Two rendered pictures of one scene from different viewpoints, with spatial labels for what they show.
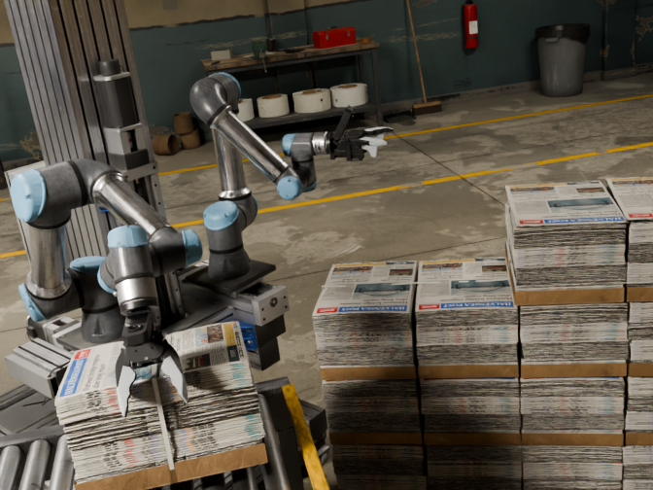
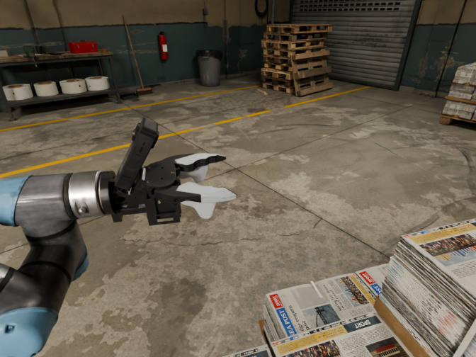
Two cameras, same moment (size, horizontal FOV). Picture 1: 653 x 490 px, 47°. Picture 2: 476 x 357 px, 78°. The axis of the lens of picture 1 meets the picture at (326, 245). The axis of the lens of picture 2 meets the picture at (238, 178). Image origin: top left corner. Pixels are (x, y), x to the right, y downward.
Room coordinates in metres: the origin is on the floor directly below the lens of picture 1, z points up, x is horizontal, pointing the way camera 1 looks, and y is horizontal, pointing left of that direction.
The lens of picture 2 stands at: (1.95, -0.04, 1.47)
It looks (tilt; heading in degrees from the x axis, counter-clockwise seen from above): 29 degrees down; 332
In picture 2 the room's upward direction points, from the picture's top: straight up
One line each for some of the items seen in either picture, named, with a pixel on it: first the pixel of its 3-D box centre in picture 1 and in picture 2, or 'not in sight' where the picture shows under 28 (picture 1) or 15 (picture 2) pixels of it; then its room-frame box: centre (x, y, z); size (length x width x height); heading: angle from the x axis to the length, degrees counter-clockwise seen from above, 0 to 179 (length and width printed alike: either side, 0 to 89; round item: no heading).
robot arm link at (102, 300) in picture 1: (93, 280); not in sight; (2.03, 0.68, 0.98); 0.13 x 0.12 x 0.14; 125
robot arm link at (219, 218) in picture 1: (223, 224); not in sight; (2.40, 0.34, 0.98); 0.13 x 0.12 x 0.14; 162
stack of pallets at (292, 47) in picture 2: not in sight; (295, 57); (7.56, -4.52, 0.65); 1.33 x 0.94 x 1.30; 104
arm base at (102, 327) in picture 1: (104, 315); not in sight; (2.03, 0.68, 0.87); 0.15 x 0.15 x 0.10
